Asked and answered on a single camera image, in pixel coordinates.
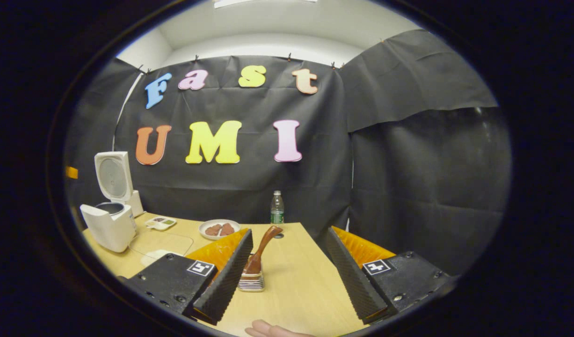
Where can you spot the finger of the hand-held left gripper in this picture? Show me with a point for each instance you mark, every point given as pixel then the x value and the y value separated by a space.
pixel 72 172

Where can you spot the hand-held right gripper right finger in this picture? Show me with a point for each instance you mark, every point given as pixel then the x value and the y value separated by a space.
pixel 354 281

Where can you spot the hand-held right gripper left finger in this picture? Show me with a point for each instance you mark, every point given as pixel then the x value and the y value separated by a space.
pixel 223 281

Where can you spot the brown wooden spoon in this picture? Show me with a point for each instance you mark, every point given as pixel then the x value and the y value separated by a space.
pixel 261 245

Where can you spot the white rice cooker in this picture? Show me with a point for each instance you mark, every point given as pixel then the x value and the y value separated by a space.
pixel 111 224

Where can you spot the brown meat piece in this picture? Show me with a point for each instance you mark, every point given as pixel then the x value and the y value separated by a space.
pixel 227 229
pixel 213 230

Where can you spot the white round plate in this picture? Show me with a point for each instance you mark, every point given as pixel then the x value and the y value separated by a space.
pixel 212 221

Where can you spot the white toaster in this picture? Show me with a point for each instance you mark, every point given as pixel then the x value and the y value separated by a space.
pixel 137 203

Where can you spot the white divided sauce dish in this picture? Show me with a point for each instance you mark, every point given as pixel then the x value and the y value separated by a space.
pixel 160 223

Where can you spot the clear water bottle green label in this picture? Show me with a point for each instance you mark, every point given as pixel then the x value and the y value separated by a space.
pixel 277 210

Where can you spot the long ceiling light panel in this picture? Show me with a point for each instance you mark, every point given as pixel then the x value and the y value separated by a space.
pixel 263 2

